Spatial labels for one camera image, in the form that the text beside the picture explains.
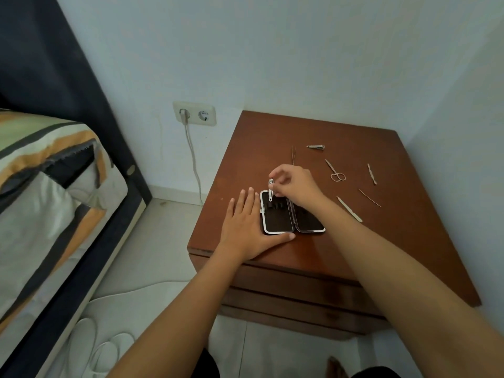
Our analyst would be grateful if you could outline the person's left hand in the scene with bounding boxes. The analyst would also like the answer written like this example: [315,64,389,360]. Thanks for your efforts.
[218,187,296,261]

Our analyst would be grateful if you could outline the white floor cable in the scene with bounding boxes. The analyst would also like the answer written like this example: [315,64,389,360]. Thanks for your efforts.
[88,276,191,305]

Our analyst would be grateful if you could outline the small silver scissors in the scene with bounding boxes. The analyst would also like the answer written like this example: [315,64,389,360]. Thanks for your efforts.
[325,159,347,182]

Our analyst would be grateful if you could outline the flat silver nail file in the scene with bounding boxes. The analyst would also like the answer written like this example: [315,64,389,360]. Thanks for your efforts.
[336,196,364,223]

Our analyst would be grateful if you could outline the white slipper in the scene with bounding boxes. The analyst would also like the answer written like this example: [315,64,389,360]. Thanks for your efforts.
[65,318,99,378]
[90,332,135,374]

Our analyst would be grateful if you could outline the white double wall socket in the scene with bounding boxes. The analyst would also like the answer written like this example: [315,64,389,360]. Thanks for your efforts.
[172,101,218,127]

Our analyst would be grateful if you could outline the striped bedsheet mattress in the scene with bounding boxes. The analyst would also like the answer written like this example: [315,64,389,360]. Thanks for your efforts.
[0,109,129,324]

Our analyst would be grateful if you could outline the white power cable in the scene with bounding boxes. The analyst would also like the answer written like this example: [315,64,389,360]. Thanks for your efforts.
[184,121,204,206]

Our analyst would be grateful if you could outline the person's right hand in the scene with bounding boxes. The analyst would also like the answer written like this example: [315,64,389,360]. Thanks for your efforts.
[269,164,330,212]

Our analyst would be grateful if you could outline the dark blue bed frame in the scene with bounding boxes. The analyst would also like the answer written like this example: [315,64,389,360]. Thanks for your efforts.
[0,0,153,378]

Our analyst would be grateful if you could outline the thin metal pick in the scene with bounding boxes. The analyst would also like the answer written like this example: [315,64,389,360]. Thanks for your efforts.
[358,188,382,208]

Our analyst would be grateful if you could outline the person's left forearm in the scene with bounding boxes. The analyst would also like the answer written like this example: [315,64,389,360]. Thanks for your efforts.
[106,246,253,378]

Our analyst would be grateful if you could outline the brown wooden nightstand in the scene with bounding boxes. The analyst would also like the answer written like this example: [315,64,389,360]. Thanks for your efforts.
[187,110,482,342]

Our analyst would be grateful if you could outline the person's black shorts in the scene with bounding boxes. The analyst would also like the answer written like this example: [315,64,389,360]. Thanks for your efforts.
[202,347,403,378]

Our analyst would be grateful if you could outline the person's right forearm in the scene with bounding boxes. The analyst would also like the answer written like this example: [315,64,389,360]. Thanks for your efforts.
[311,198,504,378]

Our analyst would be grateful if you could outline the black manicure case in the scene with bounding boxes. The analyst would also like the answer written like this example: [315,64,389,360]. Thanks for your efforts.
[260,190,327,235]

